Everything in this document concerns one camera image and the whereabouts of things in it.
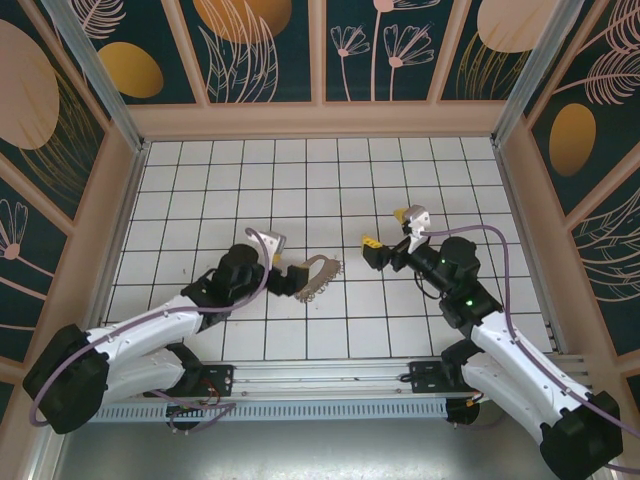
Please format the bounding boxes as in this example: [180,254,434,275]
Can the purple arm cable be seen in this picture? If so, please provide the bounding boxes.
[419,223,640,474]
[29,227,276,434]

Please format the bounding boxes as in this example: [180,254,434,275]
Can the grey metal panel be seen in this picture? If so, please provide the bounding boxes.
[47,417,551,480]

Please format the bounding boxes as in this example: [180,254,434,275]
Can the red wires with yellow connector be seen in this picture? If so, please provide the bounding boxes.
[164,379,226,416]

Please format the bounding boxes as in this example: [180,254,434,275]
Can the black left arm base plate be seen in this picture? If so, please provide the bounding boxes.
[198,364,236,397]

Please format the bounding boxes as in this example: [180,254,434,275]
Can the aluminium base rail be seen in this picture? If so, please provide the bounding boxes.
[199,355,594,399]

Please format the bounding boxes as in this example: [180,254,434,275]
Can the grey perforated cable duct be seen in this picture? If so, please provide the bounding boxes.
[94,401,449,422]

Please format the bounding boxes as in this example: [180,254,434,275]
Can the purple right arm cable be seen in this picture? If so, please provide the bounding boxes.
[419,223,640,474]

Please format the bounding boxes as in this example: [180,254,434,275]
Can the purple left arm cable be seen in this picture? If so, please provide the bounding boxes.
[29,227,276,434]

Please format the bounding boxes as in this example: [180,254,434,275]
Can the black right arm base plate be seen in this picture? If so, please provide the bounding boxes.
[408,360,469,396]

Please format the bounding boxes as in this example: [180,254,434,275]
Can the aluminium frame post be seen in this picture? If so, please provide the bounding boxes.
[491,0,587,147]
[39,0,147,154]

